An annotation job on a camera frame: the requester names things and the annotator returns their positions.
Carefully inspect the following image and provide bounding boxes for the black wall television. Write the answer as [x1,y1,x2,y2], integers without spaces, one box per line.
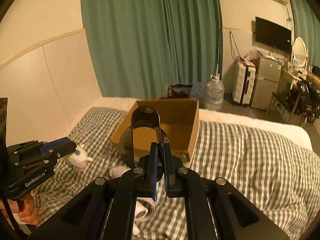
[255,17,292,53]

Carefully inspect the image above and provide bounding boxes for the white bed sheet mattress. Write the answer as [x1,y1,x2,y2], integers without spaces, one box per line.
[63,97,313,151]

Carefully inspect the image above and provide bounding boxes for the brown cardboard box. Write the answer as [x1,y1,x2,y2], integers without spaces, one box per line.
[111,99,200,166]

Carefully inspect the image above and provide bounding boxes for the person's left hand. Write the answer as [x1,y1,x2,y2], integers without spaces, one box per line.
[8,193,39,225]

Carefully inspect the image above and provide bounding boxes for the silver mini fridge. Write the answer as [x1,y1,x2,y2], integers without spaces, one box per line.
[251,56,281,110]

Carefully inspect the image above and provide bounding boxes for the white oval vanity mirror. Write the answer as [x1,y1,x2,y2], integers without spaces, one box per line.
[292,37,308,68]

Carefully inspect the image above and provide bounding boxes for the pack of plastic bottles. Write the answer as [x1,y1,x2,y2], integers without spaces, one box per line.
[190,82,209,108]

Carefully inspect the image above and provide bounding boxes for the black handheld mirror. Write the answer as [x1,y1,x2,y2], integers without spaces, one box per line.
[119,106,169,168]

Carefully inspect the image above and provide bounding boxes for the black jacket on chair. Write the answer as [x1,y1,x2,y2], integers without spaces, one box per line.
[296,80,319,124]

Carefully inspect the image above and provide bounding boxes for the large clear water jug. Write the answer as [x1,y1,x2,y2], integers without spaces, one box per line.
[204,73,225,111]

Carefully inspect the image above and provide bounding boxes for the grey checked duvet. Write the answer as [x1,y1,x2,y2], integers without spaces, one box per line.
[32,107,319,239]

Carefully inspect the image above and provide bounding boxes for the white dressing table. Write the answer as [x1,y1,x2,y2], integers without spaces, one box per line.
[277,70,319,93]

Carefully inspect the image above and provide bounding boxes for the green curtain by wardrobe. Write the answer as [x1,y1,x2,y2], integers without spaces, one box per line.
[290,0,319,67]

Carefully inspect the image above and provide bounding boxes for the white unicorn toy figure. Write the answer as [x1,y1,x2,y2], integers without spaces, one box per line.
[64,144,93,172]

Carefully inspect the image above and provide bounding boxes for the wooden chair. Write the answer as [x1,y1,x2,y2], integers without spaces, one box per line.
[266,92,300,124]

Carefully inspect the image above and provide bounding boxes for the white hard suitcase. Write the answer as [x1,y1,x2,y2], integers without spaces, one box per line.
[232,62,256,105]

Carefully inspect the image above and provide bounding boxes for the large green curtain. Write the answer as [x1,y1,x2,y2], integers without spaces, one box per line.
[81,0,223,99]

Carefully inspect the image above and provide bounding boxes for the black bag on floor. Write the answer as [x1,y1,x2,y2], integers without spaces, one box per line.
[161,84,193,99]

